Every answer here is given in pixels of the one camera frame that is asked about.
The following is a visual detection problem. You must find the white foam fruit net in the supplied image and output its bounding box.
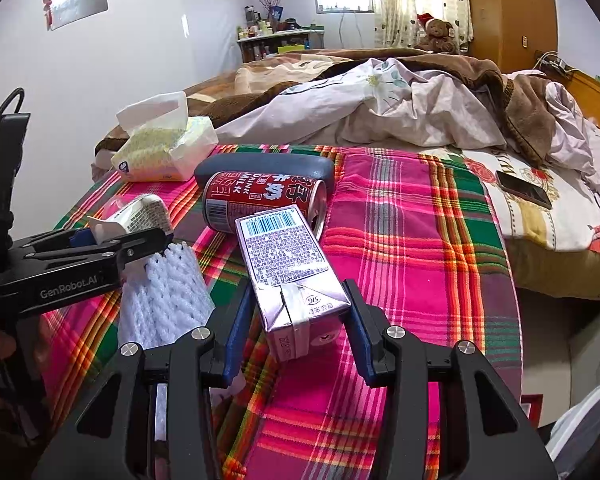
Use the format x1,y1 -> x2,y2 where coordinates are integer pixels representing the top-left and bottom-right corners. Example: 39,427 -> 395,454
116,241 -> 216,351

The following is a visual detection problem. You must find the white floral quilt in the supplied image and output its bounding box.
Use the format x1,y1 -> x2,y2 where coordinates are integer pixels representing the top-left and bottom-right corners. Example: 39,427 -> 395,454
215,57 -> 596,171

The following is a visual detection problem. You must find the floral bedsheet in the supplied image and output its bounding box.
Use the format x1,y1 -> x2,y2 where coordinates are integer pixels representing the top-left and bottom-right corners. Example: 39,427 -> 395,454
420,125 -> 600,301

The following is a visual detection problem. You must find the wooden wardrobe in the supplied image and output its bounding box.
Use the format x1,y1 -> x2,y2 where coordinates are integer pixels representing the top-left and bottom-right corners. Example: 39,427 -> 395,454
462,0 -> 561,73

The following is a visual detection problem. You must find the wooden bed headboard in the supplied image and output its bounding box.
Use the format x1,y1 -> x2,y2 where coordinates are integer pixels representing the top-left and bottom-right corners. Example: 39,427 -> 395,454
562,67 -> 600,141

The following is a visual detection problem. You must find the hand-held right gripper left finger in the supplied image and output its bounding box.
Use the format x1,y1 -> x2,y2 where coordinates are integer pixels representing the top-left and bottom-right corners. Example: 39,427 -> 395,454
32,277 -> 255,480

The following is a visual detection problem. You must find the purple milk carton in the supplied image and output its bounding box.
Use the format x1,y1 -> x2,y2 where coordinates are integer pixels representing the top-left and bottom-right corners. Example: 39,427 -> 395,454
235,205 -> 352,363

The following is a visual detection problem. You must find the brown fleece blanket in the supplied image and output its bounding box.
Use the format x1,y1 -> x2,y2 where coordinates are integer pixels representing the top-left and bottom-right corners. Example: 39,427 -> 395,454
95,47 -> 561,168

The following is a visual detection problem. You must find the power strip with chargers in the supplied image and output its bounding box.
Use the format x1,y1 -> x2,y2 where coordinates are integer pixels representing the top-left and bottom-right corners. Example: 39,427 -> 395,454
535,50 -> 573,76

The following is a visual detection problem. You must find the brown teddy bear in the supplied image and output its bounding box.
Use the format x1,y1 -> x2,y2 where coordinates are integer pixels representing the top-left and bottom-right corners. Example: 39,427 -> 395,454
414,12 -> 460,55

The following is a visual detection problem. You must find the red cartoon drink can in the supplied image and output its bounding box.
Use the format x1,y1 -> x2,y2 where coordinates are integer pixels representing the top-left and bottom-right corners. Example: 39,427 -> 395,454
201,171 -> 327,241

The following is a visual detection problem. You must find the white tissue pack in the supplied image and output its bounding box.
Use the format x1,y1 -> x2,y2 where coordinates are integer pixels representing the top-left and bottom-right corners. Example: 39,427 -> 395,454
111,91 -> 218,182

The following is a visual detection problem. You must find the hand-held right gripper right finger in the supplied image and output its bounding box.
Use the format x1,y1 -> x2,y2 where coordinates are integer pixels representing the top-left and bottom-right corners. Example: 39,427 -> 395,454
342,279 -> 558,480

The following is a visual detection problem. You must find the heart patterned curtain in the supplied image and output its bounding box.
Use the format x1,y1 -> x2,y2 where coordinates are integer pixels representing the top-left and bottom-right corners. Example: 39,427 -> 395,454
370,0 -> 473,51

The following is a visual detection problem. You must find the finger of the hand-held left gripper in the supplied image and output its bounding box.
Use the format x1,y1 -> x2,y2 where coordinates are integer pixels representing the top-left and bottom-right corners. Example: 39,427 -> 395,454
10,227 -> 98,253
22,226 -> 167,273

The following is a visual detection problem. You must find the plaid tablecloth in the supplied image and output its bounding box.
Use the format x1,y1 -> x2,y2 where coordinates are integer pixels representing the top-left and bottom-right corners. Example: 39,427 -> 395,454
40,144 -> 523,480

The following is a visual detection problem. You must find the grey glasses case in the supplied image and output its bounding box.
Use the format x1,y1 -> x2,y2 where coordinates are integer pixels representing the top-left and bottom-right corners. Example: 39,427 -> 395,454
194,154 -> 337,193

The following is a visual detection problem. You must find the cluttered white shelf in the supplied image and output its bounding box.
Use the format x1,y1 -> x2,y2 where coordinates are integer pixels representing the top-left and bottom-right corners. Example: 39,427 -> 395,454
236,27 -> 326,63

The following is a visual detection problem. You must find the black smartphone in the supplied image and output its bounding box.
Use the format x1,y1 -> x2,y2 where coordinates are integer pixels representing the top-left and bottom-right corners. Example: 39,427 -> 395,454
495,170 -> 553,210

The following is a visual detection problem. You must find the black cable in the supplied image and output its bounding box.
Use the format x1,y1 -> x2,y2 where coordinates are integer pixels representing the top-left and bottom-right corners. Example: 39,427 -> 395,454
0,87 -> 26,121

